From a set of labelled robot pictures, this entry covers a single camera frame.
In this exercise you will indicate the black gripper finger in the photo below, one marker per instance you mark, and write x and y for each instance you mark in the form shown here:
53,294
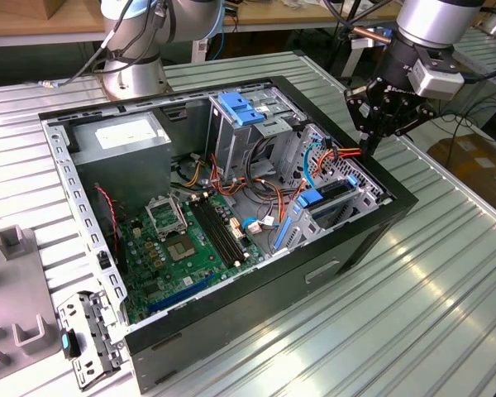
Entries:
359,107
413,116

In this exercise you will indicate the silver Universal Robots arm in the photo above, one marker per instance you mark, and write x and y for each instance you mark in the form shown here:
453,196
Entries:
132,70

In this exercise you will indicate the grey metal disk bay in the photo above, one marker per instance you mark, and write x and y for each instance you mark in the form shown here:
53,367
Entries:
368,196

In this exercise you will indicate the large cardboard box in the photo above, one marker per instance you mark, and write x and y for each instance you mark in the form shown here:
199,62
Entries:
471,165

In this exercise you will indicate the blue plastic drive latch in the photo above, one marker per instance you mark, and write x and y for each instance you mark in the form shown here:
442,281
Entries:
239,109

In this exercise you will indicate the wooden desk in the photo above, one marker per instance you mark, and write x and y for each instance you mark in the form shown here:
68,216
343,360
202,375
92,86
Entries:
273,16

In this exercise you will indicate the grey metal drive cage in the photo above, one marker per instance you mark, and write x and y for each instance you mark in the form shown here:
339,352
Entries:
231,144

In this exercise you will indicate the black RAM slot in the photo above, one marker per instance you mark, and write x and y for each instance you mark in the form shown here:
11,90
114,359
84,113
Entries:
213,233
225,228

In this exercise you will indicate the CPU socket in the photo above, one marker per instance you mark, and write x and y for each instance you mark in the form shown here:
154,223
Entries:
181,249

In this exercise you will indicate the grey power supply unit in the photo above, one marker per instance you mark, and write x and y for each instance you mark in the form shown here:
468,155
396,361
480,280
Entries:
120,173

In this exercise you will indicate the black PC case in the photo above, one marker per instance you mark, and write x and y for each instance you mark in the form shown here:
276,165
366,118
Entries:
231,322

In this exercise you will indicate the green motherboard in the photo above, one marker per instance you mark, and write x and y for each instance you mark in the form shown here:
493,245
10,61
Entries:
169,281

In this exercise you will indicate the blue expansion slot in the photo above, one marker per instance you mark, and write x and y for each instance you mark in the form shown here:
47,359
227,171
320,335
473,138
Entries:
182,294

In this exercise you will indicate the small brown box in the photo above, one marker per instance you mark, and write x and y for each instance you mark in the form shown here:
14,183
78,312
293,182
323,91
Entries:
55,8

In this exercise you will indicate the black clip blue tab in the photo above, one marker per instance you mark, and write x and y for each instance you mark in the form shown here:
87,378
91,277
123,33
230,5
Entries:
72,345

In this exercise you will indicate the grey parts rack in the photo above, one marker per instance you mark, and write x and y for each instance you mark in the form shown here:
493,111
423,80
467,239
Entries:
20,289

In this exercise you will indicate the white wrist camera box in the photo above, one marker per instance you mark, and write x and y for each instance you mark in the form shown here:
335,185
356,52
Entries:
436,80

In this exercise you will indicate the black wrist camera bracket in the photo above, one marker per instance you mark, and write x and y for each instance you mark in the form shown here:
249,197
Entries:
438,58

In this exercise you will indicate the metal slot retainer bracket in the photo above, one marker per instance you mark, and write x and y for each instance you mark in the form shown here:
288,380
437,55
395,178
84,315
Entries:
95,326

